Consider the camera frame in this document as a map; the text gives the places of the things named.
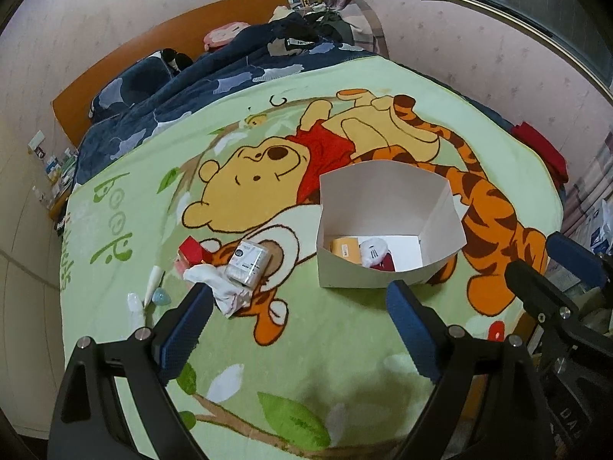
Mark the orange red small object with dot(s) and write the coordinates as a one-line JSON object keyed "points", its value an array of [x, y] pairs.
{"points": [[496, 330]]}

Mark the small orange box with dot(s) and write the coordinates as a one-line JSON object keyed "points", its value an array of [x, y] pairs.
{"points": [[345, 247]]}

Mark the white plastic object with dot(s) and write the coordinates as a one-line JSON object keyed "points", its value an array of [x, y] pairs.
{"points": [[135, 307]]}

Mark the clutter of small boxes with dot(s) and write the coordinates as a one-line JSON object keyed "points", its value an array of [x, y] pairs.
{"points": [[52, 163]]}

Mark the green cartoon printed blanket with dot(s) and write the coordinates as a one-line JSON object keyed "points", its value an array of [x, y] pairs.
{"points": [[335, 326]]}

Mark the plaid fabric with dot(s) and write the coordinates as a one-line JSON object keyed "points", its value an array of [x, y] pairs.
{"points": [[371, 28]]}

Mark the pile of dark clothes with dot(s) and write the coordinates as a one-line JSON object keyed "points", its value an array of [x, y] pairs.
{"points": [[311, 24]]}

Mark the dark blue patterned quilt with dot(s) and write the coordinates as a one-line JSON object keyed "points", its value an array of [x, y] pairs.
{"points": [[201, 86]]}

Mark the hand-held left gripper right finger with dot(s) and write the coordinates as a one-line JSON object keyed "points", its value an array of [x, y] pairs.
{"points": [[414, 333]]}

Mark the pink plush pillow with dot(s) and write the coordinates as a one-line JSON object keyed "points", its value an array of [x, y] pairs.
{"points": [[222, 33]]}

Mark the white plastic bag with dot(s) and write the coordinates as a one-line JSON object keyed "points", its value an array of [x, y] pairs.
{"points": [[601, 230]]}

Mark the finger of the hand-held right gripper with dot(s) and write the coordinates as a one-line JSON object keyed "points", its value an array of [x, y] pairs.
{"points": [[572, 254], [539, 292]]}

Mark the red cloth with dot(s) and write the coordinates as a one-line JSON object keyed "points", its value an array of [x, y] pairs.
{"points": [[541, 146]]}

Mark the wooden nightstand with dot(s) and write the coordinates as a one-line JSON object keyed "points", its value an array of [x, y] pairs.
{"points": [[60, 201]]}

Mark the white crumpled cloth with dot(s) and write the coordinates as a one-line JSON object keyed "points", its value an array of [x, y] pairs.
{"points": [[215, 287]]}

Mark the clear cylindrical cotton-swab container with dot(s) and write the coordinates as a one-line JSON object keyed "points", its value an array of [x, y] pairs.
{"points": [[246, 262]]}

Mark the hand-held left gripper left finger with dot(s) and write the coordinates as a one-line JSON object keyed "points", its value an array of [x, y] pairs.
{"points": [[184, 330]]}

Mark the light blue small object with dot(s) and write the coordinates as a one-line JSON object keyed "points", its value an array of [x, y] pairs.
{"points": [[161, 297]]}

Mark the black white plush toy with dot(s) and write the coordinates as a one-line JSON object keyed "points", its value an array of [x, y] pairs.
{"points": [[173, 60]]}

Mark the dark red item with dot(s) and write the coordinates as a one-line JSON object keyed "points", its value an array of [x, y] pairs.
{"points": [[387, 263]]}

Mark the red small box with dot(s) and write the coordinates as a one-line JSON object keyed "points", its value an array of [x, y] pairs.
{"points": [[191, 251]]}

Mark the white paper box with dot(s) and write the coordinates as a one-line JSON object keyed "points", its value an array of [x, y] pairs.
{"points": [[383, 196]]}

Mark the orange wooden headboard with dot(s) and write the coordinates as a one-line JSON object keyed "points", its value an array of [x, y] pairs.
{"points": [[158, 43]]}

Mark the white lotion tube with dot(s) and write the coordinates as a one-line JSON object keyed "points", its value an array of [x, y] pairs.
{"points": [[154, 287]]}

